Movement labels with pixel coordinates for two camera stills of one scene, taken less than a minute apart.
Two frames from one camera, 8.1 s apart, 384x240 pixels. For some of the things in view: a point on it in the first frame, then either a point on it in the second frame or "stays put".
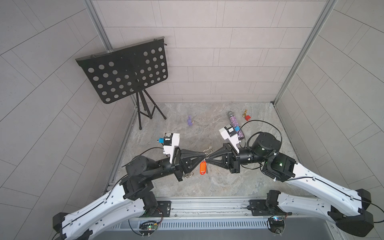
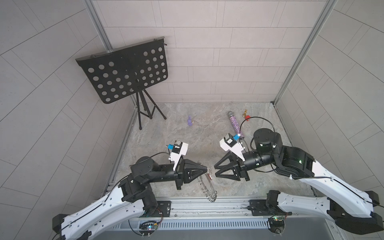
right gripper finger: x=223 y=152 -> x=232 y=158
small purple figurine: x=189 y=120 stays put
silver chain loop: x=207 y=152 -> x=207 y=187
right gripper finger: x=224 y=163 -> x=235 y=176
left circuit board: x=149 y=225 stays put
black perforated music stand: x=118 y=72 stays put
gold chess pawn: x=244 y=113 stays put
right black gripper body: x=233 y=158 -> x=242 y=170
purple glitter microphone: x=235 y=124 stays put
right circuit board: x=276 y=225 stays put
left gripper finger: x=188 y=153 -> x=190 y=163
